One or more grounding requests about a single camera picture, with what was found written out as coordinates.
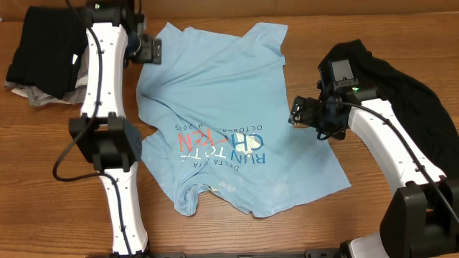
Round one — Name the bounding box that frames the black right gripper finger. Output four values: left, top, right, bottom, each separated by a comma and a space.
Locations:
288, 105, 304, 125
292, 96, 312, 108

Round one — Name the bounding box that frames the light blue printed t-shirt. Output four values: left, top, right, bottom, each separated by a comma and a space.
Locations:
137, 23, 350, 218

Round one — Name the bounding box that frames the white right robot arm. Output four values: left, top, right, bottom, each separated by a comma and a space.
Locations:
289, 96, 458, 258

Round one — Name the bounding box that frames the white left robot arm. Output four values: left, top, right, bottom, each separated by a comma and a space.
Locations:
69, 1, 162, 257

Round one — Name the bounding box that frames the grey folded garment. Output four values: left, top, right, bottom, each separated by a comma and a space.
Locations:
4, 54, 88, 107

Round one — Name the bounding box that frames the black garment on right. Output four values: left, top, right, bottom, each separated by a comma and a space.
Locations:
318, 39, 458, 178

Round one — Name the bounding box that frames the black folded garment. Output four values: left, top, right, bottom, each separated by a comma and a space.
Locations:
6, 6, 87, 99

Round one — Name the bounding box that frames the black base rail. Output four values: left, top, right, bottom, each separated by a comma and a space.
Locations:
149, 248, 347, 258

